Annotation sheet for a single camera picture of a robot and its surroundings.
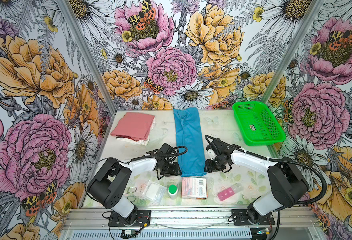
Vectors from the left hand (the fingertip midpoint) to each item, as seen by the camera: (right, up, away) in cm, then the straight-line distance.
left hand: (177, 177), depth 86 cm
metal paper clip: (-25, -6, -3) cm, 26 cm away
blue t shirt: (+8, +23, +21) cm, 32 cm away
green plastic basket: (+60, +29, +27) cm, 71 cm away
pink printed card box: (+9, -3, -6) cm, 12 cm away
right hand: (+19, +2, 0) cm, 19 cm away
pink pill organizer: (+29, -6, -5) cm, 30 cm away
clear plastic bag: (-12, -7, -4) cm, 14 cm away
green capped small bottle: (-2, -3, -11) cm, 12 cm away
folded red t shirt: (-30, +29, +24) cm, 48 cm away
